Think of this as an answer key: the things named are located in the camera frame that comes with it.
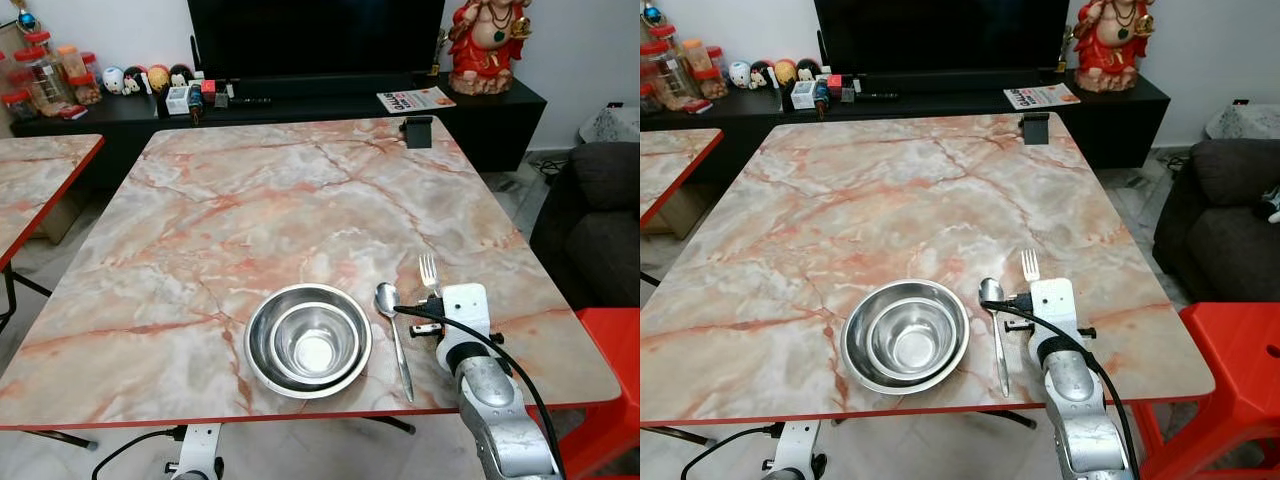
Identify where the silver metal spoon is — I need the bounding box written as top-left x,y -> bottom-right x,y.
978,277 -> 1013,399
374,282 -> 416,404

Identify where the small steel bowl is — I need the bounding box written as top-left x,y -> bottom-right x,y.
270,300 -> 363,387
868,296 -> 960,382

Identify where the large steel bowl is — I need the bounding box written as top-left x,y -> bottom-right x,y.
840,279 -> 972,396
244,283 -> 374,401

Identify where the dark fabric sofa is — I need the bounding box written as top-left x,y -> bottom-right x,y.
529,140 -> 641,312
1151,137 -> 1280,305

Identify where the red plastic stool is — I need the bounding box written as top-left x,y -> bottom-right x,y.
557,306 -> 641,480
1134,301 -> 1280,480

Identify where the orange white printed flyer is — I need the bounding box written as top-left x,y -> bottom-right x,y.
377,86 -> 457,115
1003,82 -> 1082,112

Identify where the white patterned cloth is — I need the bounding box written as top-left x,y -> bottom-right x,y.
1205,102 -> 1280,142
578,103 -> 641,145

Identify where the brown cardboard box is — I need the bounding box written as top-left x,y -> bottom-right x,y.
650,180 -> 702,240
35,180 -> 87,247

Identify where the red laughing buddha statue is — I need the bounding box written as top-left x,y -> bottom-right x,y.
446,0 -> 532,97
1071,0 -> 1157,94

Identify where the black flat television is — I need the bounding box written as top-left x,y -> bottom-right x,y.
813,0 -> 1072,80
187,0 -> 447,82

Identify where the large clear jar red lid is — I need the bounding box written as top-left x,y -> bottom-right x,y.
14,47 -> 63,113
648,40 -> 693,109

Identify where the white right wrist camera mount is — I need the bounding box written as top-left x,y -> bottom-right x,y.
1030,277 -> 1080,342
440,283 -> 492,347

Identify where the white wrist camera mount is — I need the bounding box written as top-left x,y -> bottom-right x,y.
180,423 -> 224,472
440,283 -> 492,347
775,419 -> 824,472
1030,277 -> 1080,342

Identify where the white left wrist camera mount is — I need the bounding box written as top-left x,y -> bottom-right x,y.
180,423 -> 224,472
775,419 -> 824,472

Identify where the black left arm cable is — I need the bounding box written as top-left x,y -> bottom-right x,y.
680,423 -> 786,480
90,426 -> 191,480

